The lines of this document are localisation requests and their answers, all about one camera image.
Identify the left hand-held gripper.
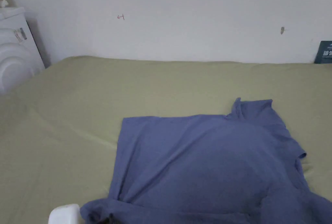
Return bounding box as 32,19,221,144
48,204,84,224

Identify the dark blue shirt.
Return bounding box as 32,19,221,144
80,97,332,224

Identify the bed with pale green sheet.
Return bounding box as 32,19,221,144
0,56,332,224

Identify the white washing machine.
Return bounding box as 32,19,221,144
0,0,46,94

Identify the dark green box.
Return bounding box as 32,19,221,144
314,41,332,65

